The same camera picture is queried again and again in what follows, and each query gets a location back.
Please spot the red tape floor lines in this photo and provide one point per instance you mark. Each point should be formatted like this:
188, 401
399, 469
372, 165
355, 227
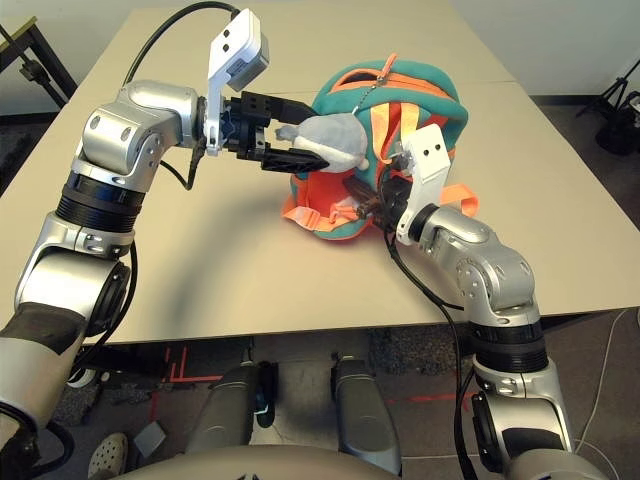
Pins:
200, 378

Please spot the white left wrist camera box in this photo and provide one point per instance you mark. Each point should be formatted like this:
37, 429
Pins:
235, 45

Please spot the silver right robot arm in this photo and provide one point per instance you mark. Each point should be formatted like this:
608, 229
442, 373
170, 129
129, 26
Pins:
490, 260

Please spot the white round caster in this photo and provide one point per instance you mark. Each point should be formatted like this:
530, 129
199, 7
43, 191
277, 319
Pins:
82, 377

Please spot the black bag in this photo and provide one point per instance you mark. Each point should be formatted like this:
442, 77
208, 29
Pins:
620, 132

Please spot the black tripod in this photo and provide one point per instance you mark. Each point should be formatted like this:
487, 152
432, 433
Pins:
617, 87

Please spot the white perforated shoe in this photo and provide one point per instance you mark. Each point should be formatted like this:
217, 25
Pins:
107, 457

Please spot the gray left robot leg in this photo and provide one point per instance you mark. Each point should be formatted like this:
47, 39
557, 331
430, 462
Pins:
225, 415

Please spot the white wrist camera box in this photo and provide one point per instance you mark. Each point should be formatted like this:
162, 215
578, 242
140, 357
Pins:
430, 150
235, 45

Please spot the black framed side desk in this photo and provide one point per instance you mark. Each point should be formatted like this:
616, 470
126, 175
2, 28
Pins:
50, 65

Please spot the gray robot leg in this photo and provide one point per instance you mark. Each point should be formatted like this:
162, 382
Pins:
365, 420
225, 415

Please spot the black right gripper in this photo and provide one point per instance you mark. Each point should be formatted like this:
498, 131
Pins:
394, 200

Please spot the red tape floor cross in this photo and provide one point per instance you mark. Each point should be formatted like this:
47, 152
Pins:
430, 397

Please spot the gray right robot leg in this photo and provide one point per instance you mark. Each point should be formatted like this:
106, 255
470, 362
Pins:
365, 420

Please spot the beige robot torso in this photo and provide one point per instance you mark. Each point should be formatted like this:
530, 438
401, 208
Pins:
250, 465

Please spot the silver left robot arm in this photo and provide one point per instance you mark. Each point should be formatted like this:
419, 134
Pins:
130, 120

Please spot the gray plush zipper charm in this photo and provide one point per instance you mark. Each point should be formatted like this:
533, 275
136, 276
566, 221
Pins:
335, 135

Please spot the gray flat floor plate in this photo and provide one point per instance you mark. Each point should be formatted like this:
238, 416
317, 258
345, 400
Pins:
149, 440

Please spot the teal and orange backpack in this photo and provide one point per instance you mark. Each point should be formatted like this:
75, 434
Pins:
430, 90

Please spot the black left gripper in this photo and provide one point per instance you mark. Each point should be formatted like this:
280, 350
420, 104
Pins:
247, 125

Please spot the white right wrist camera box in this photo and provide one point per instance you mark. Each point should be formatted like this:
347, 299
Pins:
430, 150

